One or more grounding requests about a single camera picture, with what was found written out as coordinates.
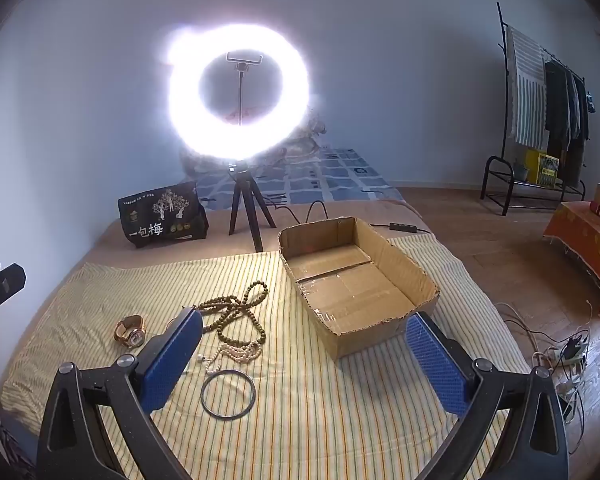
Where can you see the power strip on floor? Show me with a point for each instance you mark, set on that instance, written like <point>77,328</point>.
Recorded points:
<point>570,351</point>

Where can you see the orange covered low table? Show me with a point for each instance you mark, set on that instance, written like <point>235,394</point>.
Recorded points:
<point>577,226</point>

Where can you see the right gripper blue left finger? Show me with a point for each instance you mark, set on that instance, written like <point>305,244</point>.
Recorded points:
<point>74,442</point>

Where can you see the red strap wristwatch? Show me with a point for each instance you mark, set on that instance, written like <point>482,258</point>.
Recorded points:
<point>131,331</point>

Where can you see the blue patterned bedsheet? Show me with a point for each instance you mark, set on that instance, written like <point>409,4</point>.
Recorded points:
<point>327,174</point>

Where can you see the black snack bag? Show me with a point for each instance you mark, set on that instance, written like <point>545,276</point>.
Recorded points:
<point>163,215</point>

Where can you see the yellow striped cloth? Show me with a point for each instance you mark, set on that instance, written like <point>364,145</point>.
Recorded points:
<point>372,415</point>

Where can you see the black ring bangle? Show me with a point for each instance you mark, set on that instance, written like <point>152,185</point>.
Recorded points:
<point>228,395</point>

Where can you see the black clothes rack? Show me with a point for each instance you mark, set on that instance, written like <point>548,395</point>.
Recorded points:
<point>504,181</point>

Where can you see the bright ring light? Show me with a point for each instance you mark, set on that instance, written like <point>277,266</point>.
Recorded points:
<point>222,113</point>

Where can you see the striped hanging towel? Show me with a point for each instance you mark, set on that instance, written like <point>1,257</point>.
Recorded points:
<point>526,90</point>

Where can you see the dark hanging clothes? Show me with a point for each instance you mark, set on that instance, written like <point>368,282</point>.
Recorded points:
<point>566,120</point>

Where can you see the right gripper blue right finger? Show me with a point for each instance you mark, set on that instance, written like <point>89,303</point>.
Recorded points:
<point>532,444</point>

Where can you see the phone holder clamp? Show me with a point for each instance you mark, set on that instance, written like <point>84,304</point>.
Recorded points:
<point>241,63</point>

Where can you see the yellow box on rack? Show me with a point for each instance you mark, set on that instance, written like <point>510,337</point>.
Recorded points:
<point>542,168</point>

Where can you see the black tripod stand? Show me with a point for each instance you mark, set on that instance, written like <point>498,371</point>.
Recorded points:
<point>246,191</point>

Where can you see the open cardboard box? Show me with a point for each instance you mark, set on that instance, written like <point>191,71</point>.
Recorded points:
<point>358,288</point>

